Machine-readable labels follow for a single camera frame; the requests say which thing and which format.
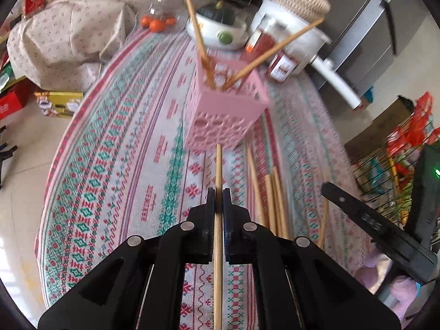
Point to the green pumpkin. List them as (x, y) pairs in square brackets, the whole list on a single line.
[(218, 13)]

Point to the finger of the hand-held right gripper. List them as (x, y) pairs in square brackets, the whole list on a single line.
[(371, 218)]

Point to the yellow gift box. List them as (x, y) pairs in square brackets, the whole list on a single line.
[(58, 105)]

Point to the white electric pot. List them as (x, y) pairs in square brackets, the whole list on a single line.
[(309, 37)]

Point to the floral beige cloth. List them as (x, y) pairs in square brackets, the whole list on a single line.
[(68, 34)]

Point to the red and gold box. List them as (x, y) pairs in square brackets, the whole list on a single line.
[(34, 0)]

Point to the red carton box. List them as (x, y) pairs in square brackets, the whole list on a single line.
[(12, 105)]

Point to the dark grey refrigerator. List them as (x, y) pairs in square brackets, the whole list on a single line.
[(361, 24)]

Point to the cardboard box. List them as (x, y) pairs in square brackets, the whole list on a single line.
[(374, 134)]

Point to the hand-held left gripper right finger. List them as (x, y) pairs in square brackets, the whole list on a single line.
[(227, 209)]

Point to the white bowl with green dot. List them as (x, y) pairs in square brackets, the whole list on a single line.
[(220, 36)]

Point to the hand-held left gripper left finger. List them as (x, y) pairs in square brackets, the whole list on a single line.
[(212, 209)]

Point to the wooden chopstick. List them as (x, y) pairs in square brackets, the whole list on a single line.
[(196, 24), (218, 282), (280, 206), (270, 206), (275, 48), (256, 185)]

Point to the woven basket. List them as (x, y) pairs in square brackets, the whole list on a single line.
[(302, 0)]

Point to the red sauce jar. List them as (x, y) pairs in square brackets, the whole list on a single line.
[(259, 37), (282, 67)]

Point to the clear plastic jar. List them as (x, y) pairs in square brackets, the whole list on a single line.
[(161, 3)]

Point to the small orange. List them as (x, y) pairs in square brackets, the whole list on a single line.
[(170, 21), (146, 20), (158, 25)]

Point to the red snack packets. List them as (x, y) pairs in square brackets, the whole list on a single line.
[(412, 127)]

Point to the patterned woven tablecloth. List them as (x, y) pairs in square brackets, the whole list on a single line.
[(120, 178)]

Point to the pink perforated utensil holder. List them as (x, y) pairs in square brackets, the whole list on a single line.
[(227, 110)]

